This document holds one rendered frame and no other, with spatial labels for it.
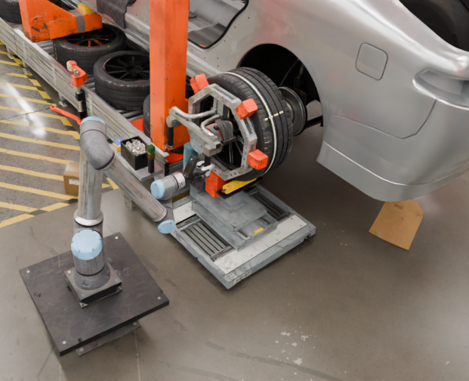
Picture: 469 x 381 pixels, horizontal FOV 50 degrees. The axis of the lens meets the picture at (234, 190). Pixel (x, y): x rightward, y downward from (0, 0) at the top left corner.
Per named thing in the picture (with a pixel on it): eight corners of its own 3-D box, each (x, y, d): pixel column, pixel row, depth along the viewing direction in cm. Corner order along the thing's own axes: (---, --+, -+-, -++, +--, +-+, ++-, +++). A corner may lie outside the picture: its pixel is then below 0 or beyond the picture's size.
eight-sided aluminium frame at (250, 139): (249, 190, 304) (261, 113, 269) (242, 195, 300) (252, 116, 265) (193, 147, 333) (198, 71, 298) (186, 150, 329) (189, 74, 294)
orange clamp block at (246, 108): (250, 116, 279) (258, 108, 271) (240, 120, 274) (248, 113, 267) (244, 105, 279) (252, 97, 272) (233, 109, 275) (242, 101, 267)
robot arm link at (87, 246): (74, 276, 255) (69, 252, 244) (75, 252, 268) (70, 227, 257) (105, 272, 259) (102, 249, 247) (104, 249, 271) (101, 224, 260)
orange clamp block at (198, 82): (210, 87, 296) (204, 72, 296) (199, 90, 292) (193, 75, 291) (204, 91, 302) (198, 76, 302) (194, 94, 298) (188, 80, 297)
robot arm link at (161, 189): (149, 193, 266) (149, 179, 260) (168, 185, 273) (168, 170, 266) (159, 203, 261) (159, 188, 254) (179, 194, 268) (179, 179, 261)
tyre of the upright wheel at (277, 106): (207, 92, 342) (250, 180, 343) (179, 101, 329) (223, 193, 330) (260, 46, 287) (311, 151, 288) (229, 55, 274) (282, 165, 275)
